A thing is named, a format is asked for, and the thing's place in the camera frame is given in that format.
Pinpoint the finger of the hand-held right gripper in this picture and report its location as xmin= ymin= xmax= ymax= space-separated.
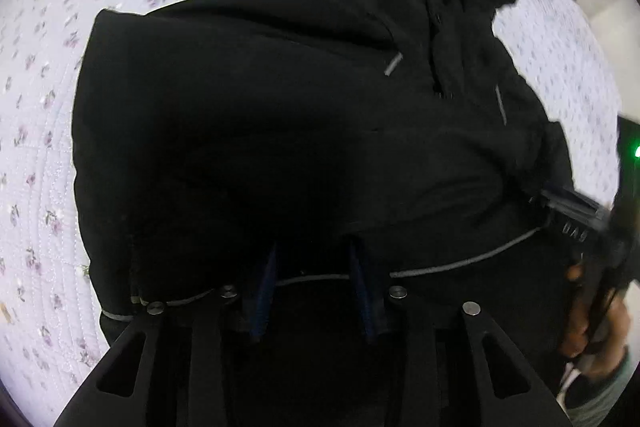
xmin=529 ymin=188 xmax=612 ymax=242

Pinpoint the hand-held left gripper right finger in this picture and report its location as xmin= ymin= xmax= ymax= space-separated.
xmin=348 ymin=241 xmax=572 ymax=427

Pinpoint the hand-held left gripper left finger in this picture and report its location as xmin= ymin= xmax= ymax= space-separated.
xmin=53 ymin=243 xmax=279 ymax=427

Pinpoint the black hooded jacket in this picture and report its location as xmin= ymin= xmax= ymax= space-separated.
xmin=71 ymin=0 xmax=576 ymax=427

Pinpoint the person's right forearm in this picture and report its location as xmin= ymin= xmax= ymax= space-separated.
xmin=565 ymin=347 xmax=631 ymax=427

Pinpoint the person's right hand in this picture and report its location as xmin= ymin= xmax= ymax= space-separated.
xmin=559 ymin=259 xmax=633 ymax=380

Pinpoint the floral quilted bed cover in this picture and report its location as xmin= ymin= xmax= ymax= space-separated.
xmin=0 ymin=0 xmax=623 ymax=427

